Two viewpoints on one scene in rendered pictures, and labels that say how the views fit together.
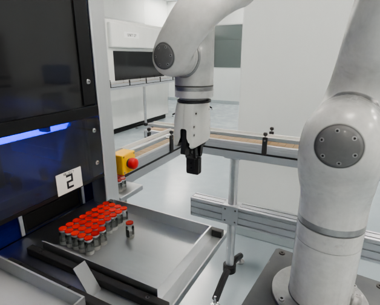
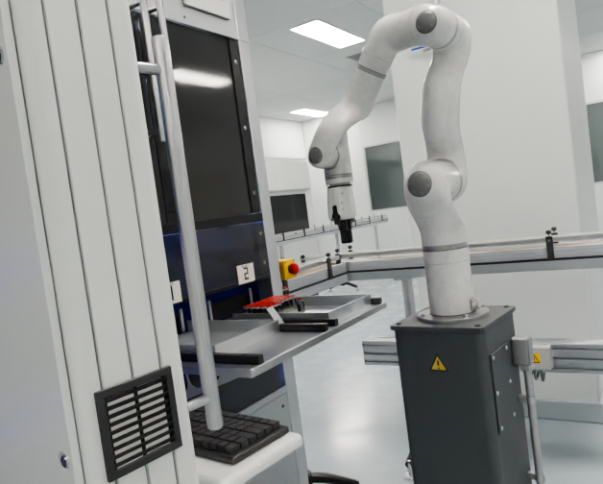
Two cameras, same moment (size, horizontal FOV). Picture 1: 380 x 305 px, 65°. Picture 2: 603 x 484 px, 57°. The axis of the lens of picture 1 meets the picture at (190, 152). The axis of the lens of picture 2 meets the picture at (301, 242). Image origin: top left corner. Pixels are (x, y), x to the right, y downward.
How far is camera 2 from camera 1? 1.04 m
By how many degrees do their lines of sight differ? 16
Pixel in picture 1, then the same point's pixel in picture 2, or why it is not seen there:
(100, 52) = (260, 170)
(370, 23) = (427, 118)
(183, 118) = (333, 198)
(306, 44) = (475, 144)
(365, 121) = (429, 167)
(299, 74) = (475, 179)
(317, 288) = (442, 294)
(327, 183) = (423, 210)
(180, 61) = (325, 157)
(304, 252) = (428, 271)
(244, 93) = not seen: hidden behind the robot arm
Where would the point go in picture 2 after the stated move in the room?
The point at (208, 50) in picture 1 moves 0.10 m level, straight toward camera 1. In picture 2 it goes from (345, 149) to (342, 146)
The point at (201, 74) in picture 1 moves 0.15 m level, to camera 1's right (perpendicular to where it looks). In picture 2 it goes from (342, 165) to (393, 157)
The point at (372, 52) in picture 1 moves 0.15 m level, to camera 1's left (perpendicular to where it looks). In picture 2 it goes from (434, 133) to (376, 141)
